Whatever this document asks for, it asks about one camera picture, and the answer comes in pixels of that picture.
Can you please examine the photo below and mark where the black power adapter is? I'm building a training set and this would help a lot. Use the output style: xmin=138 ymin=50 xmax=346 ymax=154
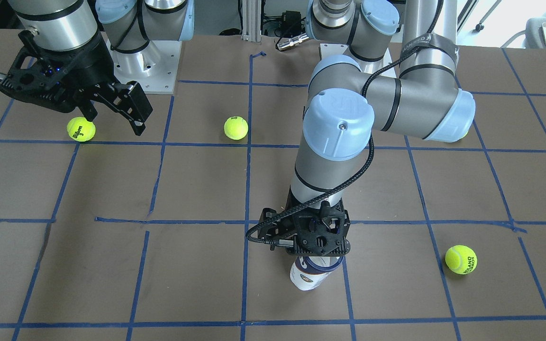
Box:
xmin=271 ymin=10 xmax=303 ymax=37

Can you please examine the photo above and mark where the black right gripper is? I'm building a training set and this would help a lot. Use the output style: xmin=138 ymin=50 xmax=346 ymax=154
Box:
xmin=0 ymin=29 xmax=153 ymax=136

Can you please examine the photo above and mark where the aluminium frame post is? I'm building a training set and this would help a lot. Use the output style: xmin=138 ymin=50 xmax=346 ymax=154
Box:
xmin=240 ymin=0 xmax=263 ymax=44

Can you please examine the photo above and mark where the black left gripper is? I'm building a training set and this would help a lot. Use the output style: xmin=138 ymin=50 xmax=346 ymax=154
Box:
xmin=258 ymin=199 xmax=351 ymax=257

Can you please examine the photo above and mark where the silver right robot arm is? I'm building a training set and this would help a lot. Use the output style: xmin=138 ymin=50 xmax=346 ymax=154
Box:
xmin=0 ymin=0 xmax=195 ymax=136

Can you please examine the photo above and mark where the grey chair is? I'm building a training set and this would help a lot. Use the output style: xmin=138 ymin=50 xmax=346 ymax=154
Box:
xmin=502 ymin=17 xmax=546 ymax=49

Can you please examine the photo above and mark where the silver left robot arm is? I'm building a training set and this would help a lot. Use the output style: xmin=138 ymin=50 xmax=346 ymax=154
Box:
xmin=246 ymin=0 xmax=476 ymax=257

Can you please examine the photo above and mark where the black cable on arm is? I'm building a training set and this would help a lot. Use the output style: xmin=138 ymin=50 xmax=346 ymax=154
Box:
xmin=245 ymin=0 xmax=445 ymax=247

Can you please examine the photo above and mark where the tennis ball far centre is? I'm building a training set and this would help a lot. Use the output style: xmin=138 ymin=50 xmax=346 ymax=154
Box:
xmin=223 ymin=116 xmax=249 ymax=140

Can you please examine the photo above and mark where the silver metal connector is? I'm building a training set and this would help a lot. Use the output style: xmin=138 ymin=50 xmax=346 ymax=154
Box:
xmin=275 ymin=33 xmax=311 ymax=52

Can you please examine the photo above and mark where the white blue tennis ball can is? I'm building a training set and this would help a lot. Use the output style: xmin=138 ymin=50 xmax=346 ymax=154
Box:
xmin=290 ymin=255 xmax=344 ymax=291

